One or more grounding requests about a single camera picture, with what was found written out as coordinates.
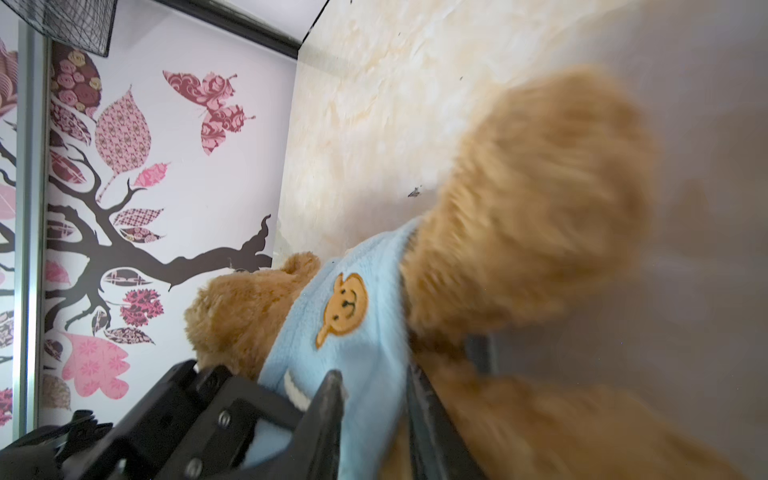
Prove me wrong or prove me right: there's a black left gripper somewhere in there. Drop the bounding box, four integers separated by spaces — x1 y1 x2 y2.
64 360 303 479

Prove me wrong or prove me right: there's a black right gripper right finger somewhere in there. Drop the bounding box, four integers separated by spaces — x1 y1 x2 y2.
406 362 487 480

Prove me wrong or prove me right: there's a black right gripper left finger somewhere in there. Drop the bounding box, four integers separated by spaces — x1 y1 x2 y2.
221 370 344 479

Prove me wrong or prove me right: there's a light blue teddy shirt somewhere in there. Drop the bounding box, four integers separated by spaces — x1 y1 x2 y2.
257 219 420 479

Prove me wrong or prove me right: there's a brown plush teddy bear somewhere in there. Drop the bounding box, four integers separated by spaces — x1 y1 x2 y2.
185 70 739 479

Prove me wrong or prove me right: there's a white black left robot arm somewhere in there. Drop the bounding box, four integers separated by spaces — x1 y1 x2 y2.
1 360 312 479

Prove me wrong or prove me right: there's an aluminium rail left wall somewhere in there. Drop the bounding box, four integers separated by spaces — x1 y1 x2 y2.
12 21 50 440

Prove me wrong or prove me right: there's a black corner frame post left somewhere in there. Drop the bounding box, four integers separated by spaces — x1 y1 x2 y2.
156 0 301 60

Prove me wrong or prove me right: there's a black wire mesh basket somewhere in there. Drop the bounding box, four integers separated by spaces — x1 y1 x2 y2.
2 0 118 58

